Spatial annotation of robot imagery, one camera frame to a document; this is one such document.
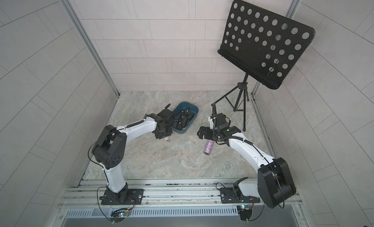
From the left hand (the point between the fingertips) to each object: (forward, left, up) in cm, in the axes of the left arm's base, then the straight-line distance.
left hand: (171, 133), depth 94 cm
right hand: (-5, -20, +9) cm, 23 cm away
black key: (+13, -12, +1) cm, 18 cm away
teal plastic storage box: (+18, -15, +3) cm, 24 cm away
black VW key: (+16, -10, +3) cm, 19 cm away
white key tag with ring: (-5, +2, +3) cm, 6 cm away
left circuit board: (-43, +19, 0) cm, 47 cm away
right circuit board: (-41, -39, 0) cm, 57 cm away
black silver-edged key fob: (+7, -8, +2) cm, 11 cm away
